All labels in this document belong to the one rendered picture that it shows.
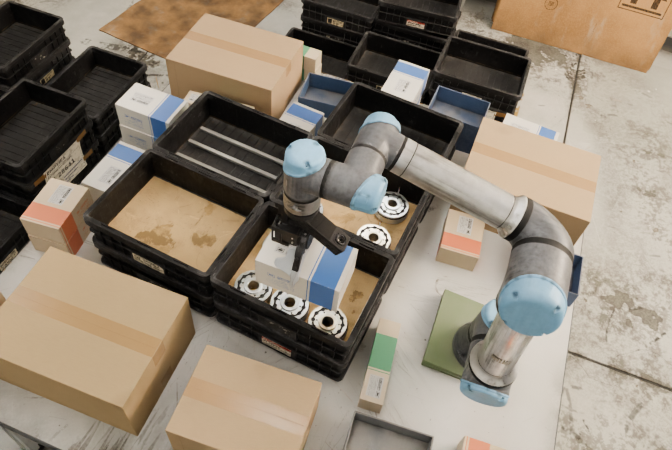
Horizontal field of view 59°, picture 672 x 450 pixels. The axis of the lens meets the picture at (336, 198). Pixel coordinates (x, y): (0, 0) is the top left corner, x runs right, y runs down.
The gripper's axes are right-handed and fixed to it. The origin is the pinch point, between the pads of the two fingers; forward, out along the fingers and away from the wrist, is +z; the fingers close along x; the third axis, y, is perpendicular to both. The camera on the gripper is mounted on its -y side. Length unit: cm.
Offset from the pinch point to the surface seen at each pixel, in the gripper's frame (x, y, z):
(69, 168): -47, 118, 72
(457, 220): -54, -31, 34
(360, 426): 17.4, -23.2, 36.2
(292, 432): 28.3, -9.3, 25.5
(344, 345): 7.1, -13.5, 18.5
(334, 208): -38.3, 5.4, 28.5
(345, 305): -8.6, -9.0, 28.5
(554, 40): -284, -59, 108
